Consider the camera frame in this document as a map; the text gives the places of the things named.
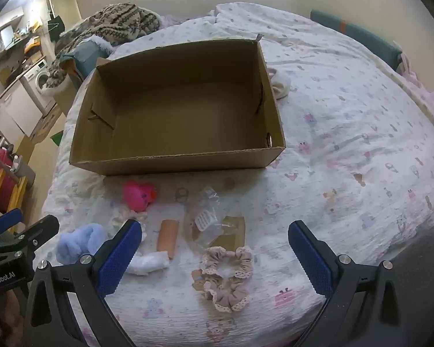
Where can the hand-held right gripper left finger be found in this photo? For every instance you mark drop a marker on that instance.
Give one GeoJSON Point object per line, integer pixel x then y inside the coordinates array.
{"type": "Point", "coordinates": [118, 258]}

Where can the khaki paper card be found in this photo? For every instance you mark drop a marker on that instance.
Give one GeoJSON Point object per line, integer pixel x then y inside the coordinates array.
{"type": "Point", "coordinates": [233, 233]}

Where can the patterned knit blanket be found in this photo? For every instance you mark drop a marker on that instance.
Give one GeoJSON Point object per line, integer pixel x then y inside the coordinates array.
{"type": "Point", "coordinates": [119, 20]}

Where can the clear plastic bag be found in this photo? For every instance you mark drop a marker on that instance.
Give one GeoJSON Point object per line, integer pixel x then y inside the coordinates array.
{"type": "Point", "coordinates": [211, 217]}

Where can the peach soft tube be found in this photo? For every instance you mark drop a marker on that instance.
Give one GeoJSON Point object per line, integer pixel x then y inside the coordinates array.
{"type": "Point", "coordinates": [168, 238]}

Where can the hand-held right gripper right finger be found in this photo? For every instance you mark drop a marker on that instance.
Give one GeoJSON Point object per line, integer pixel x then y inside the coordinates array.
{"type": "Point", "coordinates": [311, 258]}

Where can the pink heart plush toy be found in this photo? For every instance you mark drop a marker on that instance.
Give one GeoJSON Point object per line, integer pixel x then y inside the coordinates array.
{"type": "Point", "coordinates": [139, 196]}

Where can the pink fluffy cloth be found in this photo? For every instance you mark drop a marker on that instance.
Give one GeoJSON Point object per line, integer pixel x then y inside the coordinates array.
{"type": "Point", "coordinates": [430, 94]}

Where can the blue fluffy scrunchie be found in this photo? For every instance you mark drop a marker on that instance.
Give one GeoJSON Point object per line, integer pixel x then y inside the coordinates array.
{"type": "Point", "coordinates": [77, 244]}

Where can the white plush slipper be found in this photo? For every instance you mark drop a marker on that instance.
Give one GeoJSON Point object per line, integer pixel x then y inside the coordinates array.
{"type": "Point", "coordinates": [280, 85]}

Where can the white hair clip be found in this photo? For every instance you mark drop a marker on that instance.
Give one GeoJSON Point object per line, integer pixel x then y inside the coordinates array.
{"type": "Point", "coordinates": [204, 220]}

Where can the white sock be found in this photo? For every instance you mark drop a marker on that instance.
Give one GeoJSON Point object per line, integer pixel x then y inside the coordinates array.
{"type": "Point", "coordinates": [148, 263]}

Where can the brown cardboard box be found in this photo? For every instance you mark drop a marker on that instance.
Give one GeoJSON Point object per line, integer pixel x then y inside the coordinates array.
{"type": "Point", "coordinates": [181, 115]}

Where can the teal fleece pillow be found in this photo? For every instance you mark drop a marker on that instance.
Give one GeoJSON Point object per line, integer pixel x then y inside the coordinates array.
{"type": "Point", "coordinates": [88, 52]}

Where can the white washing machine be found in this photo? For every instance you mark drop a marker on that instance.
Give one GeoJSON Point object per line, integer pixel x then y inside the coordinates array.
{"type": "Point", "coordinates": [39, 79]}

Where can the beige lace scrunchie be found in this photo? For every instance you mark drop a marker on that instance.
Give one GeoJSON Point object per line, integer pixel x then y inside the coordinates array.
{"type": "Point", "coordinates": [224, 276]}

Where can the black hanging bag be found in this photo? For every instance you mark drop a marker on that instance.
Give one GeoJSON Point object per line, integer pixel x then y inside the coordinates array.
{"type": "Point", "coordinates": [54, 25]}

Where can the white kitchen cabinet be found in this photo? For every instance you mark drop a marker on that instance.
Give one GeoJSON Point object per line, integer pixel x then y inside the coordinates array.
{"type": "Point", "coordinates": [12, 110]}

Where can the teal headboard cushion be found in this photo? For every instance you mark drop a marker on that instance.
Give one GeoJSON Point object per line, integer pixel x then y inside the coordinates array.
{"type": "Point", "coordinates": [358, 34]}

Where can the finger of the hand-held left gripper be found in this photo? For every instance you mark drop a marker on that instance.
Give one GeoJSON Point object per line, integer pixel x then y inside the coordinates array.
{"type": "Point", "coordinates": [41, 228]}
{"type": "Point", "coordinates": [8, 221]}

